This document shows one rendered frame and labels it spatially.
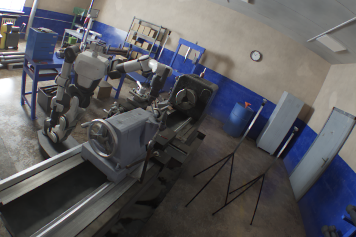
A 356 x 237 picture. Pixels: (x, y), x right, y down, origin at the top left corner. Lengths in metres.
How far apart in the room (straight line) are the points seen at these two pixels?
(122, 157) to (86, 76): 0.74
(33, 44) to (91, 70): 1.43
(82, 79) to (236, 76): 4.72
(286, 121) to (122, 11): 6.99
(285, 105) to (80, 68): 4.88
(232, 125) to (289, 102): 1.77
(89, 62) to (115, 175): 0.86
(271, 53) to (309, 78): 1.44
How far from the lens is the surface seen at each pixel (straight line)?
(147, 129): 1.19
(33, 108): 2.86
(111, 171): 1.06
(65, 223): 0.94
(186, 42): 5.35
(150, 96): 1.14
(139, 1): 7.18
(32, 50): 2.72
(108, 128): 0.90
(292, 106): 5.33
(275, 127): 5.36
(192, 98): 2.16
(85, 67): 1.46
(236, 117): 4.99
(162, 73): 1.12
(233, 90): 5.59
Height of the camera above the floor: 1.69
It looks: 18 degrees down
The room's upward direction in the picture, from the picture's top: 25 degrees clockwise
